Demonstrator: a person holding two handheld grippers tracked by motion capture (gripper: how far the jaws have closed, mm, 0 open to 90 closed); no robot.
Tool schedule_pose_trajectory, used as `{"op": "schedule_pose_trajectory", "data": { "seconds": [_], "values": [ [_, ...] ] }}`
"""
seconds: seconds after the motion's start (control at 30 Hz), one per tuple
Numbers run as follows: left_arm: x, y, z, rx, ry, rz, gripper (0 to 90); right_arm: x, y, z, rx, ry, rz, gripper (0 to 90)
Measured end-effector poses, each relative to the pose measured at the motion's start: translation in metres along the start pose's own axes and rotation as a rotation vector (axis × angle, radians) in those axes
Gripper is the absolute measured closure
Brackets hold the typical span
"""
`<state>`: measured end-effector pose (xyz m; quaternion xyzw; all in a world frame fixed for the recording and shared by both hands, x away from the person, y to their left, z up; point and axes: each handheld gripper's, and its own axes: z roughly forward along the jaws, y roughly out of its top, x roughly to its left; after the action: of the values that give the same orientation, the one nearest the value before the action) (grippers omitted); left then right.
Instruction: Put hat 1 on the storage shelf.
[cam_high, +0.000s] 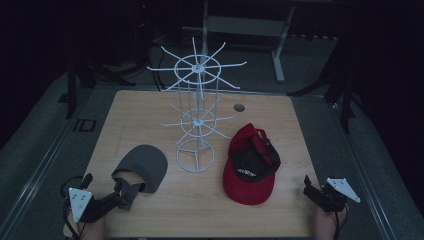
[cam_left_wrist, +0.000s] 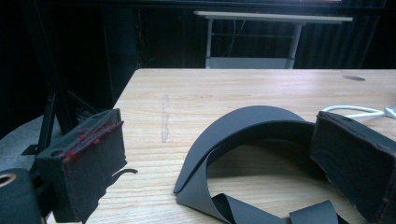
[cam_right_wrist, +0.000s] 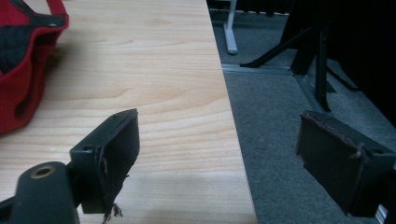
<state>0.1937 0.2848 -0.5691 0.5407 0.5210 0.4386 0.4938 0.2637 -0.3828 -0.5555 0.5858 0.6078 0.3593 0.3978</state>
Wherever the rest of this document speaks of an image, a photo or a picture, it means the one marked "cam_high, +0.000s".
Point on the red and black cap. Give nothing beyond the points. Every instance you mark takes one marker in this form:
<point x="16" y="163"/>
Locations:
<point x="247" y="191"/>

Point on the person's right hand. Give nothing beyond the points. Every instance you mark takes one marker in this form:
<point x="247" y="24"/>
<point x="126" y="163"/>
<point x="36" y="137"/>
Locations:
<point x="328" y="225"/>

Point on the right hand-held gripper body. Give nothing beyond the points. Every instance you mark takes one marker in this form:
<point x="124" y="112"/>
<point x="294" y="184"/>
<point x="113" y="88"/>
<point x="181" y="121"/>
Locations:
<point x="333" y="196"/>

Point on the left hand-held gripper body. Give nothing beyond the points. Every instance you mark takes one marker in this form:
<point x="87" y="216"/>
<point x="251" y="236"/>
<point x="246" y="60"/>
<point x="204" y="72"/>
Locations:
<point x="95" y="205"/>

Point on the person's left hand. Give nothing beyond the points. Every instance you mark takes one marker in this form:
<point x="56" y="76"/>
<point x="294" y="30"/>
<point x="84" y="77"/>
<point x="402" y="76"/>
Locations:
<point x="92" y="230"/>

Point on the black tripod stand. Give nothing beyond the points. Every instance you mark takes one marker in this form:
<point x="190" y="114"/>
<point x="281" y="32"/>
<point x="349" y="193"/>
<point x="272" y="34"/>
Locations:
<point x="71" y="90"/>
<point x="345" y="100"/>

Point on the grey metal desk frame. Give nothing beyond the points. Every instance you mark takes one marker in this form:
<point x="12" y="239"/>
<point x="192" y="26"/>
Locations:
<point x="246" y="26"/>

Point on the grey cap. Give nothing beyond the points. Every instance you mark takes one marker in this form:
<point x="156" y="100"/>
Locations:
<point x="146" y="160"/>

